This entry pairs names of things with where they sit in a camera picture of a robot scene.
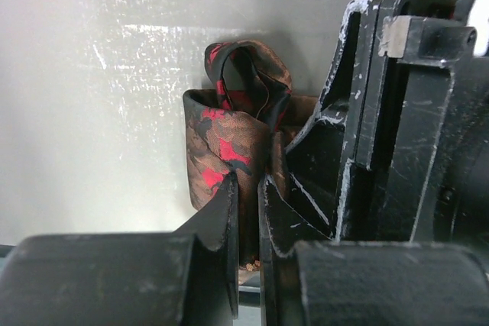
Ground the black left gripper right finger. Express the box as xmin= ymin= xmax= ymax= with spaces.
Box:
xmin=258 ymin=179 xmax=488 ymax=325

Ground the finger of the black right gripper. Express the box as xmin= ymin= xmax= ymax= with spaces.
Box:
xmin=267 ymin=0 xmax=381 ymax=240

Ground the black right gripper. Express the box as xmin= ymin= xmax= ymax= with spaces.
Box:
xmin=355 ymin=0 xmax=488 ymax=241

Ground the brown red patterned tie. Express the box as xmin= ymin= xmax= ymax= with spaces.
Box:
xmin=183 ymin=40 xmax=316 ymax=270

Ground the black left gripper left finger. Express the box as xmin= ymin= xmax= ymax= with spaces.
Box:
xmin=1 ymin=173 xmax=238 ymax=325

